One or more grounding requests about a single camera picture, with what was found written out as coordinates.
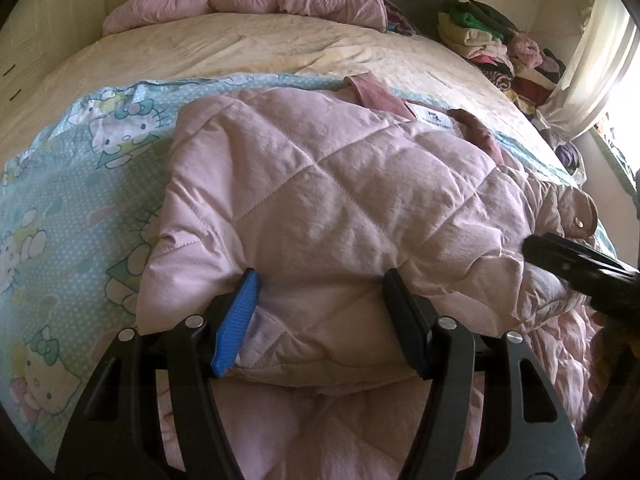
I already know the blue cartoon printed blanket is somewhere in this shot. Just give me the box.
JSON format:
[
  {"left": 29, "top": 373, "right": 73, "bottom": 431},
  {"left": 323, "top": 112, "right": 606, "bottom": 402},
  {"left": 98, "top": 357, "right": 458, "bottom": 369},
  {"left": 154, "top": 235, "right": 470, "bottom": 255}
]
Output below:
[{"left": 0, "top": 72, "right": 616, "bottom": 461}]

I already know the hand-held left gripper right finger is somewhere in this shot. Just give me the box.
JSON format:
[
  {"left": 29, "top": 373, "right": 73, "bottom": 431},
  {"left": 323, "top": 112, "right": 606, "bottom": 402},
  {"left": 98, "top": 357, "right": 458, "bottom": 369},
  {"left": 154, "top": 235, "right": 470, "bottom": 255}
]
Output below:
[{"left": 382, "top": 267, "right": 586, "bottom": 480}]

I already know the colourful striped cloth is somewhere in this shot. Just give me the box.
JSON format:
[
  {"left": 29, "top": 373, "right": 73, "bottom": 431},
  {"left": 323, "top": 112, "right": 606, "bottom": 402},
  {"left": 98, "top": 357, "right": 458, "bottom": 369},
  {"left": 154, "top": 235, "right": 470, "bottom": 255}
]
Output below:
[{"left": 384, "top": 0, "right": 418, "bottom": 38}]

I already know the pile of folded clothes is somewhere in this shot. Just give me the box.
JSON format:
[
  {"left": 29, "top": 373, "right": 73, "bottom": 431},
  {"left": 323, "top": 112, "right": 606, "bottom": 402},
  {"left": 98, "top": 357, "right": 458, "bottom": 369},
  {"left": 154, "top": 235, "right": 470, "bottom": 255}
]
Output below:
[{"left": 437, "top": 0, "right": 568, "bottom": 116}]

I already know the bed with beige sheet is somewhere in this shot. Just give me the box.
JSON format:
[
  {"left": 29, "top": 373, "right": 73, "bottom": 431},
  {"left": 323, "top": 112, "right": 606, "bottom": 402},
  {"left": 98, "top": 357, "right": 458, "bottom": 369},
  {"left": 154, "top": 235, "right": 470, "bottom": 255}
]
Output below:
[{"left": 0, "top": 10, "right": 576, "bottom": 186}]

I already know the cream wardrobe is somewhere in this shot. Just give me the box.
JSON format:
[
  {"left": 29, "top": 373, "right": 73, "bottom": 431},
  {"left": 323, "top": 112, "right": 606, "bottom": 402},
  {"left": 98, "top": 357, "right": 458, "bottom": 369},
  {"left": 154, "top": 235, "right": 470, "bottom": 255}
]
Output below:
[{"left": 0, "top": 0, "right": 121, "bottom": 126}]

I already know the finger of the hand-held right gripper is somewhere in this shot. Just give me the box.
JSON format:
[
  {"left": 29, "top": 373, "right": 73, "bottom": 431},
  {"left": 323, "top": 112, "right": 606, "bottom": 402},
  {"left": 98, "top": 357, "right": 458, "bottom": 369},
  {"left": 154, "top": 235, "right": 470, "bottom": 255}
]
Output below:
[{"left": 521, "top": 232, "right": 640, "bottom": 287}]

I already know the window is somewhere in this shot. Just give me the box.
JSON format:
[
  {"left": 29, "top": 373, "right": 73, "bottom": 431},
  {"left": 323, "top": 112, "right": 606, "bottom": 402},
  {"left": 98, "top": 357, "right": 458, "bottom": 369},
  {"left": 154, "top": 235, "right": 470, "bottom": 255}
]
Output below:
[{"left": 595, "top": 75, "right": 640, "bottom": 161}]

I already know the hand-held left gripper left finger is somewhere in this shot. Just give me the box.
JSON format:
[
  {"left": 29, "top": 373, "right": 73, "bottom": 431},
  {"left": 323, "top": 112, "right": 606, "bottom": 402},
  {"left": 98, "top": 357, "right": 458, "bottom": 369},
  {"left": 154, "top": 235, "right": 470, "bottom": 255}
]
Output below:
[{"left": 54, "top": 267, "right": 261, "bottom": 480}]

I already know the cream curtain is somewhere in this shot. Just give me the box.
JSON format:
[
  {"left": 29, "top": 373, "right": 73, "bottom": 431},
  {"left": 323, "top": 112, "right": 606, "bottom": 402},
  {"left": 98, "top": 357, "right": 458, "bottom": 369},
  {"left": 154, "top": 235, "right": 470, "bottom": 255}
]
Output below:
[{"left": 537, "top": 0, "right": 631, "bottom": 141}]

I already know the pink quilted jacket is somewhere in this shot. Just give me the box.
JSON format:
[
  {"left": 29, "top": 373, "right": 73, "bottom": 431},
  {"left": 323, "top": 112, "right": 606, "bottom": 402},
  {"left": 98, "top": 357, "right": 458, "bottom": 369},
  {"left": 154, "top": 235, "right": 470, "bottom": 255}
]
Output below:
[{"left": 135, "top": 74, "right": 616, "bottom": 480}]

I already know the plastic bag of clothes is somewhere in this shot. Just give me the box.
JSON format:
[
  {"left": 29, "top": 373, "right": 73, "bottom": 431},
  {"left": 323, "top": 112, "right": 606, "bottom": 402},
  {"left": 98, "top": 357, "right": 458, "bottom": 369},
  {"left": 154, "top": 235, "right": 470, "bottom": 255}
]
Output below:
[{"left": 550, "top": 135, "right": 588, "bottom": 181}]

